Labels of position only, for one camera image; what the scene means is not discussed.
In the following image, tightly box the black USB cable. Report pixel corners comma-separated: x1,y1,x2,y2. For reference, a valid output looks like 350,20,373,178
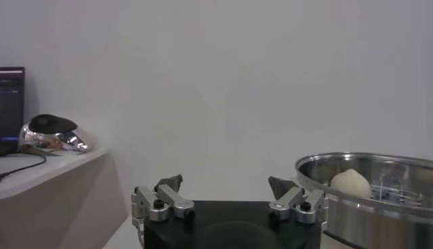
0,154,47,180

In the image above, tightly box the dark laptop with code screen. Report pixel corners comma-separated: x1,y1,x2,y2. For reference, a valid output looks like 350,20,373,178
0,66,26,156

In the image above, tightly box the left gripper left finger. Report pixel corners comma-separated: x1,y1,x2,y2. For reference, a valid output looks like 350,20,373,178
131,174,196,223

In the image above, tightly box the white side table with mouse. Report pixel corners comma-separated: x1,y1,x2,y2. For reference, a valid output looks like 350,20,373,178
0,148,129,249

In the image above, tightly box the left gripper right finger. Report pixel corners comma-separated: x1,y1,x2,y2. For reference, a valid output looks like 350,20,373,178
268,175,329,225

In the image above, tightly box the white steamed baozi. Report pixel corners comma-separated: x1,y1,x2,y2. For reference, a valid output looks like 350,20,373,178
329,168,372,200

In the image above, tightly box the stainless steel steamer basket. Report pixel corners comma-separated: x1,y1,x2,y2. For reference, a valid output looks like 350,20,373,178
295,152,433,249

